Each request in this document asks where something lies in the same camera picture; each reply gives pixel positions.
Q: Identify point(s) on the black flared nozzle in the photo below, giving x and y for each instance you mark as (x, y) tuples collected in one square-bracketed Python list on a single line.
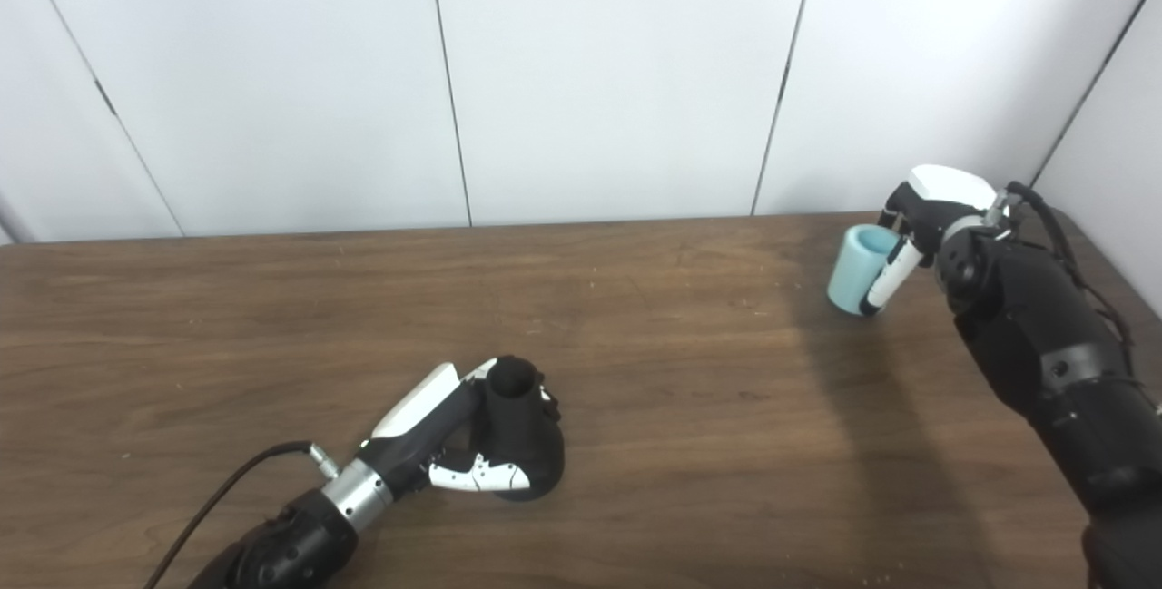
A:
[(522, 426)]

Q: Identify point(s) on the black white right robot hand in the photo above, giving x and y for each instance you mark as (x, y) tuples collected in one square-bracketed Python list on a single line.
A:
[(935, 199)]

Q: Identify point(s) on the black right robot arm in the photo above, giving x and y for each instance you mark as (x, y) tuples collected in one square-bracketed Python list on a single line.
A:
[(1053, 353)]

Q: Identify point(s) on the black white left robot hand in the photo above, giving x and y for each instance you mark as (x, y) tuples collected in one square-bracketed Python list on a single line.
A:
[(427, 426)]

